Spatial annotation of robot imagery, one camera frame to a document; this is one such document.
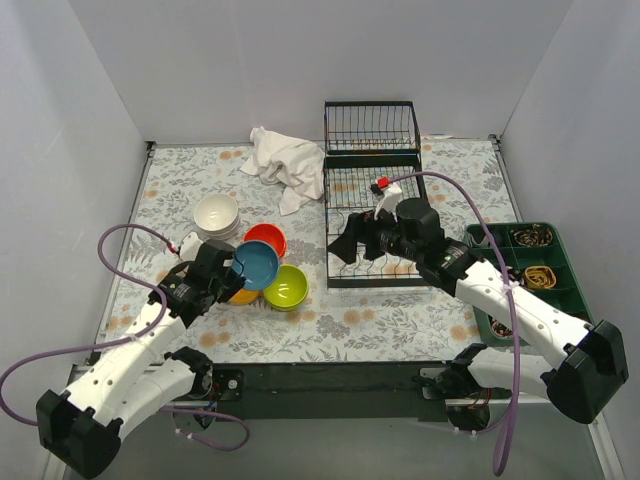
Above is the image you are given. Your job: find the yellow orange bowl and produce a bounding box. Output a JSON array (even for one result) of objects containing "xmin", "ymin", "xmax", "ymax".
[{"xmin": 229, "ymin": 289, "xmax": 260, "ymax": 305}]

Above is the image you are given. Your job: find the blue bowl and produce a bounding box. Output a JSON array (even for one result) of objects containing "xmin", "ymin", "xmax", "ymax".
[{"xmin": 232, "ymin": 240, "xmax": 280, "ymax": 291}]

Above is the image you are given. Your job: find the white ceramic bowl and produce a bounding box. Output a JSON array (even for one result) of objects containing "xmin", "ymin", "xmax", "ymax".
[
  {"xmin": 193, "ymin": 193, "xmax": 239, "ymax": 232},
  {"xmin": 199, "ymin": 216, "xmax": 240, "ymax": 240}
]

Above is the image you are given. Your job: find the lime green bowl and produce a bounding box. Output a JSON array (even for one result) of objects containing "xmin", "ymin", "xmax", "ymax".
[
  {"xmin": 262, "ymin": 264, "xmax": 309, "ymax": 305},
  {"xmin": 266, "ymin": 299, "xmax": 305, "ymax": 312}
]

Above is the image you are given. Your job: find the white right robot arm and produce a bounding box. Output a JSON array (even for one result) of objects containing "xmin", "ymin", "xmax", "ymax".
[{"xmin": 327, "ymin": 198, "xmax": 629, "ymax": 424}]

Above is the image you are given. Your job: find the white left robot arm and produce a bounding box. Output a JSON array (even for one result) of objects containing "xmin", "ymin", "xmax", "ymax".
[{"xmin": 36, "ymin": 240, "xmax": 244, "ymax": 479}]

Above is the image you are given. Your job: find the crumpled white cloth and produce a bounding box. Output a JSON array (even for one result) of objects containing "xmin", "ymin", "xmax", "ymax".
[{"xmin": 240, "ymin": 127, "xmax": 325, "ymax": 216}]

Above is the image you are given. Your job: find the floral table mat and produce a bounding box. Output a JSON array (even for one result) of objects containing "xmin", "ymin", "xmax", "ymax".
[{"xmin": 99, "ymin": 139, "xmax": 516, "ymax": 363}]

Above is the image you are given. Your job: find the green compartment tray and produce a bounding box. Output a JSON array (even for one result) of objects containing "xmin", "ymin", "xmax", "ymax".
[{"xmin": 463, "ymin": 222, "xmax": 593, "ymax": 347}]

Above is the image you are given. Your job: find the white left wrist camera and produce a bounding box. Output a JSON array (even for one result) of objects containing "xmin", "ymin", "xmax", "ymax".
[{"xmin": 178, "ymin": 231, "xmax": 205, "ymax": 261}]

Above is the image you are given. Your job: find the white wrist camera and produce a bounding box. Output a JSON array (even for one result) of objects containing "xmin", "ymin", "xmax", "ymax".
[
  {"xmin": 374, "ymin": 183, "xmax": 403, "ymax": 220},
  {"xmin": 178, "ymin": 231, "xmax": 205, "ymax": 261}
]

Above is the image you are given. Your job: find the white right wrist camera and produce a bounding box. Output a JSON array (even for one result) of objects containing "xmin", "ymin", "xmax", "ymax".
[{"xmin": 374, "ymin": 183, "xmax": 403, "ymax": 220}]

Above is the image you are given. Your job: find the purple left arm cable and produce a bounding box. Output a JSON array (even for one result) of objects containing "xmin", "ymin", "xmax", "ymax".
[{"xmin": 0, "ymin": 224, "xmax": 250, "ymax": 452}]

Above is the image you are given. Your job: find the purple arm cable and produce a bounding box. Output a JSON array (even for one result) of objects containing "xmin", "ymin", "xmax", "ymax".
[
  {"xmin": 375, "ymin": 171, "xmax": 521, "ymax": 476},
  {"xmin": 0, "ymin": 224, "xmax": 250, "ymax": 452}
]

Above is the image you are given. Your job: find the black wire dish rack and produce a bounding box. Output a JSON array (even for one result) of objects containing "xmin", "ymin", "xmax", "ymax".
[{"xmin": 322, "ymin": 154, "xmax": 431, "ymax": 289}]

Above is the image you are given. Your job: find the black wire basket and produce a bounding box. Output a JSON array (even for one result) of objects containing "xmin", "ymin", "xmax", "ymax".
[{"xmin": 324, "ymin": 101, "xmax": 421, "ymax": 155}]

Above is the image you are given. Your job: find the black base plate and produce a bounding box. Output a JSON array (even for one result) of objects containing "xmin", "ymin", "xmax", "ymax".
[{"xmin": 153, "ymin": 359, "xmax": 496, "ymax": 431}]

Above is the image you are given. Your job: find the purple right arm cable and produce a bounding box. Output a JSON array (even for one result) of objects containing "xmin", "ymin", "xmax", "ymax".
[{"xmin": 375, "ymin": 171, "xmax": 521, "ymax": 476}]

